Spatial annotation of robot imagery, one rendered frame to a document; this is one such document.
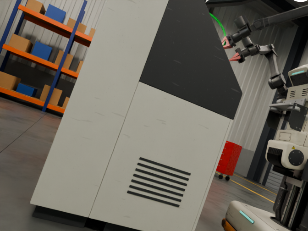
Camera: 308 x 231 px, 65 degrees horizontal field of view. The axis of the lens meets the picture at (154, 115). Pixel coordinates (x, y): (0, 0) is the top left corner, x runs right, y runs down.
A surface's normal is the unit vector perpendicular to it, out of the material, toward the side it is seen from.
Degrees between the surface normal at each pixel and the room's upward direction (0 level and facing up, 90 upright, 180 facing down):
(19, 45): 90
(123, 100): 90
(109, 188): 90
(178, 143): 90
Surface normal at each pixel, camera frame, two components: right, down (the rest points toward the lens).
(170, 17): 0.25, 0.05
